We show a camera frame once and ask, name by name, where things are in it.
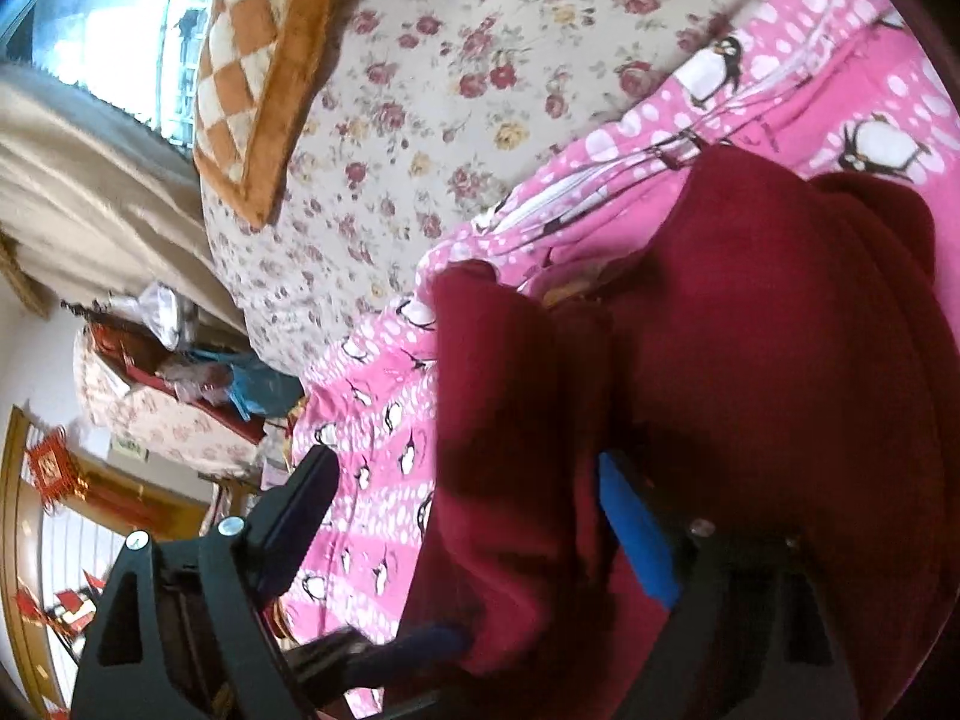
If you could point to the beige curtain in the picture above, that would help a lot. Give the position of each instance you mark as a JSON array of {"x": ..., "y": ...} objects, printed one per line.
[{"x": 90, "y": 187}]

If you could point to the clear plastic bag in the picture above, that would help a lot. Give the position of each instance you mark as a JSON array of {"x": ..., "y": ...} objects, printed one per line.
[{"x": 161, "y": 311}]

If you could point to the window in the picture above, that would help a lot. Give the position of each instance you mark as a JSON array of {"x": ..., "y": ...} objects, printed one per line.
[{"x": 112, "y": 22}]

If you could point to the red knot wall ornament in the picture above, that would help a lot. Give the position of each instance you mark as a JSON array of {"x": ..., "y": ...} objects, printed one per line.
[{"x": 51, "y": 469}]

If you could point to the wooden door frame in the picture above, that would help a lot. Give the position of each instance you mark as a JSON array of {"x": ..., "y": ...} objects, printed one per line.
[{"x": 161, "y": 514}]

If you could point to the red paper decoration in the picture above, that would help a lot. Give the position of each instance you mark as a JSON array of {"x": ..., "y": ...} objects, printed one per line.
[{"x": 71, "y": 607}]

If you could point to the maroon fleece garment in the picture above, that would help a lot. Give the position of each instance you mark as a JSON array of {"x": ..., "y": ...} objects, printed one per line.
[{"x": 750, "y": 315}]

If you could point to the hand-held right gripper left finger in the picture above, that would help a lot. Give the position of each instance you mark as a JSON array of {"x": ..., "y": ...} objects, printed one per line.
[{"x": 296, "y": 502}]

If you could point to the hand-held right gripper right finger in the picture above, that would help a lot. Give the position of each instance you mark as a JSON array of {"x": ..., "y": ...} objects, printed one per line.
[{"x": 637, "y": 525}]

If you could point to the orange checkered cushion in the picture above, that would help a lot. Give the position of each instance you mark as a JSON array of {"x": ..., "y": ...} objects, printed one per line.
[{"x": 247, "y": 90}]

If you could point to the blue plastic bag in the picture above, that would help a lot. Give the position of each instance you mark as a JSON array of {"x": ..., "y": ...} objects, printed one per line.
[{"x": 262, "y": 390}]

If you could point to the floral bed sheet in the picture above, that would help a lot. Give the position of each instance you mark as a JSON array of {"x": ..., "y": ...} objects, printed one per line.
[{"x": 450, "y": 90}]

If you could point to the pink penguin print blanket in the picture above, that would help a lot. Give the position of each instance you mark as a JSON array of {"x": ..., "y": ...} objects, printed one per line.
[{"x": 637, "y": 187}]

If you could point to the floral covered cabinet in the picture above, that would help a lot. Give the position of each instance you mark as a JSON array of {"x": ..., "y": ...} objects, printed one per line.
[{"x": 165, "y": 427}]

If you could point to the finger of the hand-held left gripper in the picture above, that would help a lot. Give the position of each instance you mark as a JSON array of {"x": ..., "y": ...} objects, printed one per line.
[{"x": 412, "y": 645}]

